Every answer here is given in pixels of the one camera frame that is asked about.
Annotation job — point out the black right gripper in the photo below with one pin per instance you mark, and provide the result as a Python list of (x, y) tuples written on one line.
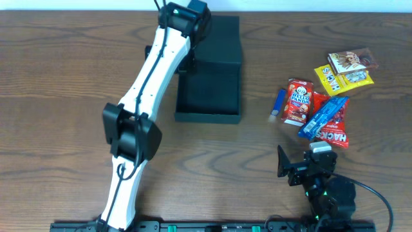
[(300, 165)]

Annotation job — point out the red Hacks candy bag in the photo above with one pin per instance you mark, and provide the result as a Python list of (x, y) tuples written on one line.
[(334, 131)]

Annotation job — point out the blue wrapped cookie pack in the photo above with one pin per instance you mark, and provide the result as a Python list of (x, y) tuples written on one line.
[(322, 116)]

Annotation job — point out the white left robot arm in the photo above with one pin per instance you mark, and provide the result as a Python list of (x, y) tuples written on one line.
[(129, 126)]

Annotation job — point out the red Hello Panda pack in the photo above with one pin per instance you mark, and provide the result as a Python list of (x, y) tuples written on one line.
[(300, 94)]

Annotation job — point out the yellow Hacks candy bag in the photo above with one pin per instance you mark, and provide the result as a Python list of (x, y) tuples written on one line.
[(337, 84)]

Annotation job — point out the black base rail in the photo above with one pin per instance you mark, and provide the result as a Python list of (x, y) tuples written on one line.
[(272, 226)]

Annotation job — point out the black box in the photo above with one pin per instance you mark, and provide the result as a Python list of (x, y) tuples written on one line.
[(210, 92)]

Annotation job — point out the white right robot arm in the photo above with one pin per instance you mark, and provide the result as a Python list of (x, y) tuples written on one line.
[(332, 199)]

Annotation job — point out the brown Pocky box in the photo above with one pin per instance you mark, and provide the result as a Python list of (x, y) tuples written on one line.
[(352, 61)]

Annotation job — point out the small blue stick pack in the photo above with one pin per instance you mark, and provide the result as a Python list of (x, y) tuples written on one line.
[(278, 103)]

